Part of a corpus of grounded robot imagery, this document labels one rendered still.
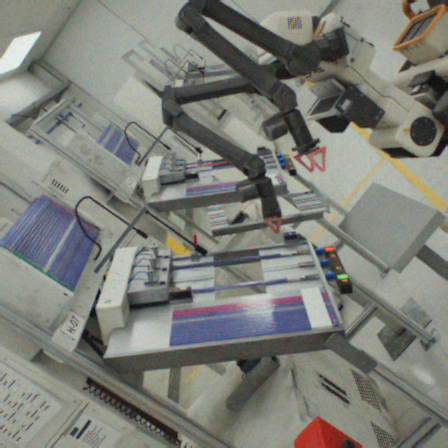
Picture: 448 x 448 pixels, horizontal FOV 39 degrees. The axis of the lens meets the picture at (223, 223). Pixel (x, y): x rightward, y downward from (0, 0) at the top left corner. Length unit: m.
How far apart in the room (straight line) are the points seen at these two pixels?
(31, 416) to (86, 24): 8.22
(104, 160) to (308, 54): 1.59
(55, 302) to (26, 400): 0.30
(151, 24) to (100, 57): 0.91
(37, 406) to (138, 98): 5.01
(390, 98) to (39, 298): 1.33
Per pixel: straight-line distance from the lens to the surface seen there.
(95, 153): 3.29
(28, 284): 1.96
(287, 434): 2.06
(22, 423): 2.09
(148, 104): 6.71
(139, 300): 2.16
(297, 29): 2.16
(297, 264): 2.31
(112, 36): 9.80
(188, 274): 2.34
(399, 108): 2.27
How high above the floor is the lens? 1.59
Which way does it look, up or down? 13 degrees down
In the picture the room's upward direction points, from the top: 54 degrees counter-clockwise
